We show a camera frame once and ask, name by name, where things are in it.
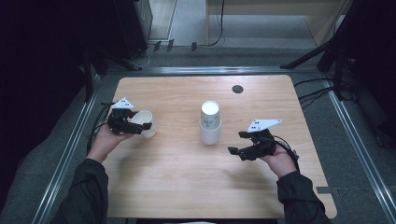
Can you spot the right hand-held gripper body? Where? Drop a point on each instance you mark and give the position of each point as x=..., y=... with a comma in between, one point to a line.
x=263, y=144

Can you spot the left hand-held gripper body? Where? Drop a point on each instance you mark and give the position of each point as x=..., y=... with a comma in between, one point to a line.
x=120, y=119

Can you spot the white paper cup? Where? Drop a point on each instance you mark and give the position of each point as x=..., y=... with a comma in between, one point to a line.
x=146, y=118

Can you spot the stack of white paper cups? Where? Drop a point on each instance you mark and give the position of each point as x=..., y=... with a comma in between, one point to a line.
x=210, y=129

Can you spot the person's right hand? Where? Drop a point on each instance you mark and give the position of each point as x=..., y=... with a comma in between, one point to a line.
x=281, y=161

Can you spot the person's left hand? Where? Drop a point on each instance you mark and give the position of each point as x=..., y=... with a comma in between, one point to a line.
x=106, y=143

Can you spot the black round table grommet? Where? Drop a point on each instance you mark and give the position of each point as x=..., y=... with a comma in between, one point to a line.
x=237, y=89

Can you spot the grey tape strip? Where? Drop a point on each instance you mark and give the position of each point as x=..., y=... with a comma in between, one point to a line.
x=324, y=190

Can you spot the black cabinet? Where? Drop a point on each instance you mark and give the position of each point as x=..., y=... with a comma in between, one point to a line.
x=132, y=28

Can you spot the black tripod stand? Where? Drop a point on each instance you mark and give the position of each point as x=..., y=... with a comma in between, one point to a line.
x=337, y=46

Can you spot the light wooden furniture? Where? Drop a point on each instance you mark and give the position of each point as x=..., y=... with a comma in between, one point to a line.
x=320, y=28

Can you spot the aluminium floor rail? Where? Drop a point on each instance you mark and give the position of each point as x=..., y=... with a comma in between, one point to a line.
x=211, y=70
x=62, y=161
x=358, y=140

